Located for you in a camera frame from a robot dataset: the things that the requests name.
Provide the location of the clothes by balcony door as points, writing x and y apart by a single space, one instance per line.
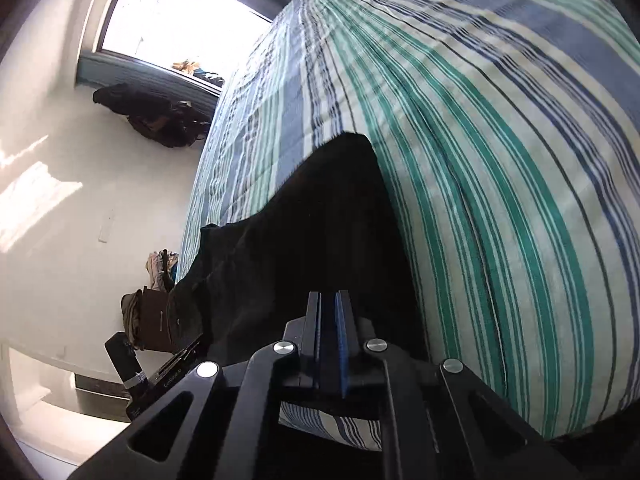
200 72

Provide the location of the white cabinet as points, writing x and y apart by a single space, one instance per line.
45 410

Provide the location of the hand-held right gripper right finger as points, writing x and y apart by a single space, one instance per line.
342 340

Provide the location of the narrow blue curtain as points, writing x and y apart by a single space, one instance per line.
140 77

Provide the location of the brown bag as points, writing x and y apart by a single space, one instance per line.
152 320

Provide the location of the white wall switch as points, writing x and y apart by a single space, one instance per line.
107 227

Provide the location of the balcony glass door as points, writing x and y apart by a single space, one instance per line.
175 15

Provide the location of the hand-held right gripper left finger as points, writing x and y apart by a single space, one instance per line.
312 325

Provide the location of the black pants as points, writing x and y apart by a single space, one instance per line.
310 220

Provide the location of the bed with striped sheet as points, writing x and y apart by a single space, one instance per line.
475 160

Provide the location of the pale clothes pile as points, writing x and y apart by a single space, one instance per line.
161 270

